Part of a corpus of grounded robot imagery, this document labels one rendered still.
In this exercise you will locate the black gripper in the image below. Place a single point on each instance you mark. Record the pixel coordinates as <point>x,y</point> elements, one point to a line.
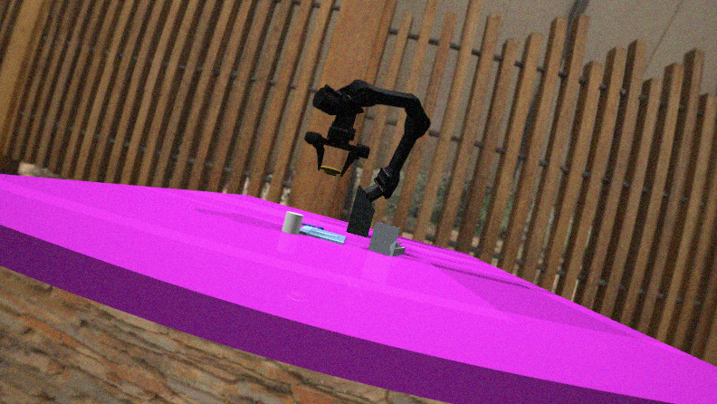
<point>355,152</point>

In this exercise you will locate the yellow round plate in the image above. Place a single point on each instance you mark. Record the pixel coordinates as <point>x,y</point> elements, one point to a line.
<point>330,171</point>

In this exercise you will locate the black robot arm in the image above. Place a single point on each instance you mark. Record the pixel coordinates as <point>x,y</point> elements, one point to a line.
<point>363,94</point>

